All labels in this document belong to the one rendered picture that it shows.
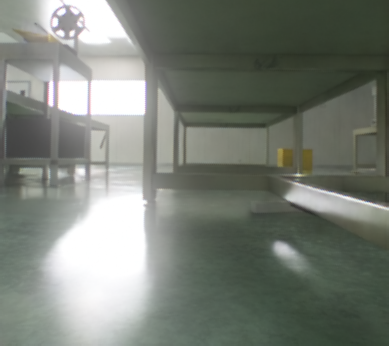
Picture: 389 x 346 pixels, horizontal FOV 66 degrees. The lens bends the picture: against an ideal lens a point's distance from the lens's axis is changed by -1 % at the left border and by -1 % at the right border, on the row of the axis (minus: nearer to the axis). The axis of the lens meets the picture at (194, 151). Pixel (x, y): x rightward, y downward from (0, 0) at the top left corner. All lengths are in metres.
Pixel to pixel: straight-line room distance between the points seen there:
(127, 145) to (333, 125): 5.18
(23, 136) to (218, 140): 5.57
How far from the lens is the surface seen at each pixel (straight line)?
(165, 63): 1.50
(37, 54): 2.63
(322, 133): 8.11
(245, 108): 2.90
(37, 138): 2.57
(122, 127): 7.82
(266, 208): 1.32
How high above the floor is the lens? 0.23
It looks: 1 degrees up
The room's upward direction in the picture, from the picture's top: 1 degrees clockwise
